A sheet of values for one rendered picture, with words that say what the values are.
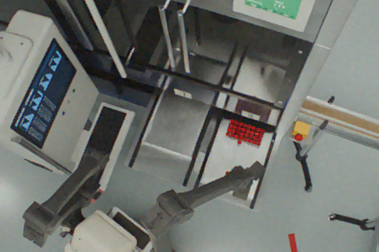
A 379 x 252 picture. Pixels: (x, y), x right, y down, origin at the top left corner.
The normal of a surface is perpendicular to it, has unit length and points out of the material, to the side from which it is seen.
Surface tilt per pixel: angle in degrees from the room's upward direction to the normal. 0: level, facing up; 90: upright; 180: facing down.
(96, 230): 42
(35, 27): 0
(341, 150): 0
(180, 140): 0
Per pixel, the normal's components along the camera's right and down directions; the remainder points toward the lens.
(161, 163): 0.03, -0.25
